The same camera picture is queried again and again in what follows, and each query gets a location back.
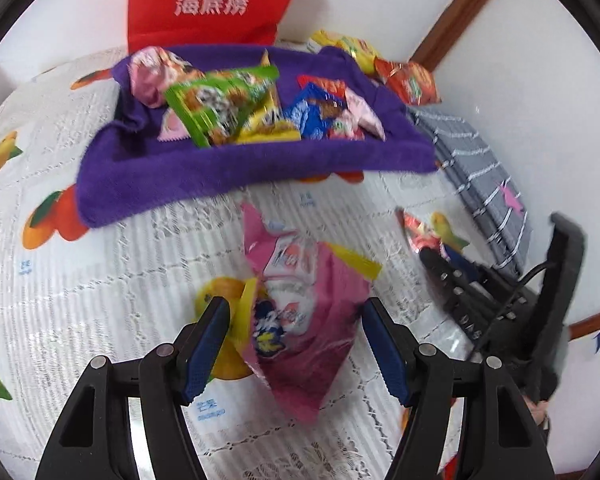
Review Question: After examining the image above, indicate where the blue snack packet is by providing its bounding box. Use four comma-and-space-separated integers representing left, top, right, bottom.
283, 82, 346, 140

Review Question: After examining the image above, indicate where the purple cloth tray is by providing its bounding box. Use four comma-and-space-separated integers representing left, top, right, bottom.
76, 44, 437, 228

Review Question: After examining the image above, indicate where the yellow green chip bag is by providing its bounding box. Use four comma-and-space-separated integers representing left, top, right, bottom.
306, 29, 379, 76

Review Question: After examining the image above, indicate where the green snack packet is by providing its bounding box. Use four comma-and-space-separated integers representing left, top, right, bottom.
163, 65, 279, 148

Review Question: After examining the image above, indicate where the yellow triangular snack packet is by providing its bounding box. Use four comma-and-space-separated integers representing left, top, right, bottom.
228, 68, 301, 144

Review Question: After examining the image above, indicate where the orange red chip bag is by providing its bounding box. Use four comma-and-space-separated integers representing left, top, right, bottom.
374, 58, 441, 106

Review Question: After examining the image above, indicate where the red paper bag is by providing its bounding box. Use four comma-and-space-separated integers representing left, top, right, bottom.
128, 0, 290, 52

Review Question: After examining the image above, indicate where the wooden door frame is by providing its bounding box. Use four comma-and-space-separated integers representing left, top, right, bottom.
412, 0, 489, 72

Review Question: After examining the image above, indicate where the pink round snack packet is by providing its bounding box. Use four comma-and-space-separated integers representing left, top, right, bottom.
129, 47, 204, 108

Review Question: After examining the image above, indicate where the black cable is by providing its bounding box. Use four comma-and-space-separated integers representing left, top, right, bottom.
467, 259, 556, 361

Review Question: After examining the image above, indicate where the grey checked cloth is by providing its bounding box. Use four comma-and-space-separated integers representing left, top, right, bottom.
407, 104, 532, 276

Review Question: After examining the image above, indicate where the large pink snack packet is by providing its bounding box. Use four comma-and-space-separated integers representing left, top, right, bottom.
233, 204, 381, 422

